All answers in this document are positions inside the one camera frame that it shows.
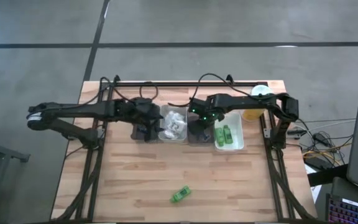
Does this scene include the white clear plastic bin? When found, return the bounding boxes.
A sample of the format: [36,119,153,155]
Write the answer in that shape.
[213,111,245,152]

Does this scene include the grey clear plastic bin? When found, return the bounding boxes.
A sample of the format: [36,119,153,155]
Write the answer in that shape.
[158,105,188,143]

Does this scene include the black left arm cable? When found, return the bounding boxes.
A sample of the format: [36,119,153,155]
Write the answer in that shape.
[99,76,160,102]

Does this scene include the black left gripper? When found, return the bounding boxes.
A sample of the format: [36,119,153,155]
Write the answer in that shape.
[126,96,165,143]

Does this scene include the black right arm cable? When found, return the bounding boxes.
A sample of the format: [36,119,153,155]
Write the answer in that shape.
[168,73,260,108]

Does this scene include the floor cable bundle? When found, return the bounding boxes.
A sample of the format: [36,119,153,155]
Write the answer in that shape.
[290,118,357,162]

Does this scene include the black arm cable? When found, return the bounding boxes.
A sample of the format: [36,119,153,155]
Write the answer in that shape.
[168,73,260,108]
[99,76,160,102]

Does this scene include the black aluminium table frame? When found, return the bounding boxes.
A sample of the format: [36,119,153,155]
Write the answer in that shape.
[56,74,316,223]

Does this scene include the brown translucent plastic bin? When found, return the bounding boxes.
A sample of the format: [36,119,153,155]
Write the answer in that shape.
[186,106,214,145]
[131,104,161,142]

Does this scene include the backlit black keyboard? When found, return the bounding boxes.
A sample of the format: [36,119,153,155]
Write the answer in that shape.
[325,194,358,224]

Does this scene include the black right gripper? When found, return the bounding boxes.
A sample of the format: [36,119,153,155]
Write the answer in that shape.
[188,96,226,138]

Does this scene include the black power brick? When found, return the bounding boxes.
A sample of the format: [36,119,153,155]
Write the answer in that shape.
[303,157,332,170]

